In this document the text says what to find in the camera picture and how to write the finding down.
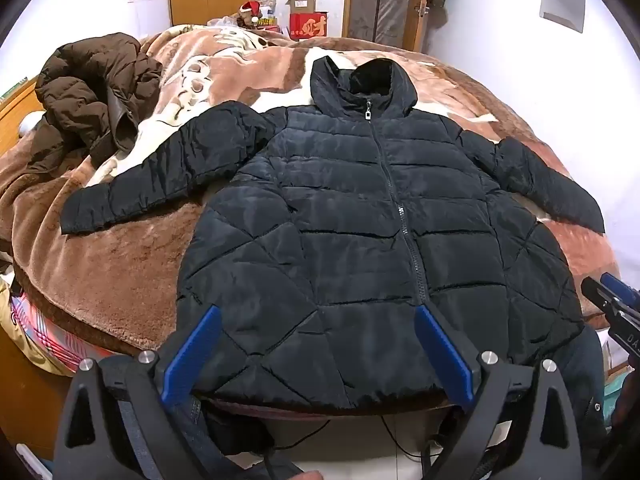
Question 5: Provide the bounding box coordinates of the red gift box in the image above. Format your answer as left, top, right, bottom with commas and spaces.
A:
289, 11, 329, 42

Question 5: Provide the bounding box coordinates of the brown patterned plush blanket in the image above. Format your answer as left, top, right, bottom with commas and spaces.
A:
0, 24, 621, 361

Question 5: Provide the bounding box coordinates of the brown puffer jacket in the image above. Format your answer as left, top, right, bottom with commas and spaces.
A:
26, 32, 164, 173

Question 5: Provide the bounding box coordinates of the wooden headboard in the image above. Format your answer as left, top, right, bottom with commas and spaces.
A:
0, 77, 45, 133

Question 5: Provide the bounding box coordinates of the plush toy with santa hat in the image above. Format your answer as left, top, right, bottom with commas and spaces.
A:
236, 0, 262, 29

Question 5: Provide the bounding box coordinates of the striped bed sheet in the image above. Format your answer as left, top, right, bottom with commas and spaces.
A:
7, 287, 132, 378

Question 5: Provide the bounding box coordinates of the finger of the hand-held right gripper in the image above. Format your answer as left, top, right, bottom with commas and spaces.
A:
580, 277, 621, 313
600, 272, 640, 306

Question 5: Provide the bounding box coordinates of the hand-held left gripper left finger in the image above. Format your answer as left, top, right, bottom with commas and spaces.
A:
52, 305, 223, 480

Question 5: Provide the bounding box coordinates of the white pillow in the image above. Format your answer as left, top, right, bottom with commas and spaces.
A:
19, 111, 45, 139

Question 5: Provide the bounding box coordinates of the person's right forearm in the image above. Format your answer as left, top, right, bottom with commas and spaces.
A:
607, 372, 640, 443

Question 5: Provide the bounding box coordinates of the wooden bed frame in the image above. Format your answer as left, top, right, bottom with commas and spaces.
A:
0, 310, 73, 461

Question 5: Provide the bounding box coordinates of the wooden door with grey panel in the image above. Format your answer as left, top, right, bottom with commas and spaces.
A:
344, 0, 437, 54

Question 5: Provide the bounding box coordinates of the black cable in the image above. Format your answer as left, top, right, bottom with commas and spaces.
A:
257, 417, 332, 480
380, 412, 453, 461

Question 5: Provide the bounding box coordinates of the grey wall panel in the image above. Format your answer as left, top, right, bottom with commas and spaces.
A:
539, 0, 586, 35

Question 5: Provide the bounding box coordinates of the black puffer jacket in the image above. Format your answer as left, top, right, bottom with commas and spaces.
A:
60, 55, 607, 411

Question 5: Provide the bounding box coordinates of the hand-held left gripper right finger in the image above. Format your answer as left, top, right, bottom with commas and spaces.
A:
414, 304, 583, 480

